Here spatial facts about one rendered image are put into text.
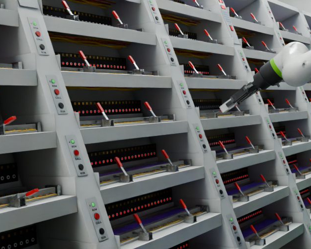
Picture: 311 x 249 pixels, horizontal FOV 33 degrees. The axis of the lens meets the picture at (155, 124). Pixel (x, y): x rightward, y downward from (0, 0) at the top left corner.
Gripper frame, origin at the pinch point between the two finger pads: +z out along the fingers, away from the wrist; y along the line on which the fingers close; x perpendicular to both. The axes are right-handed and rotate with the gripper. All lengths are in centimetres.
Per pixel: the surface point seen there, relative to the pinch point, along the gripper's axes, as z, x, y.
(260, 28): -2, 52, 95
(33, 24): 0, 31, -91
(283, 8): -6, 75, 156
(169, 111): 11.9, 5.7, -25.7
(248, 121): 8.4, -4.4, 29.4
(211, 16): -2, 51, 34
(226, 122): 8.1, -3.9, 7.0
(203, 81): 4.3, 15.2, 0.1
